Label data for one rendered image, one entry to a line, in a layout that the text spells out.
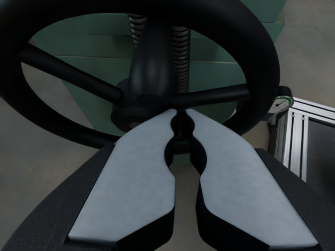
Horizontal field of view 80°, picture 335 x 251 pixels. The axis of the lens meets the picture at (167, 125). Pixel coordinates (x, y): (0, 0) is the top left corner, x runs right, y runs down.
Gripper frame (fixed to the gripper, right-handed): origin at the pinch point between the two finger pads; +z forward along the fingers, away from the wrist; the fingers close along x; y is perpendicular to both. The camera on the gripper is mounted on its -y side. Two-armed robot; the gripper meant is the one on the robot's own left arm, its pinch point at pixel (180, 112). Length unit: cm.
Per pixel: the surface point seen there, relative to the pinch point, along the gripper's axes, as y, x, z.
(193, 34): -2.2, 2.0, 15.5
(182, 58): 0.3, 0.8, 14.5
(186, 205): 76, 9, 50
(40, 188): 73, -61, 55
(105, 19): -3.6, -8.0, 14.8
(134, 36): -2.0, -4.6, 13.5
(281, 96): 9.8, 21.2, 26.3
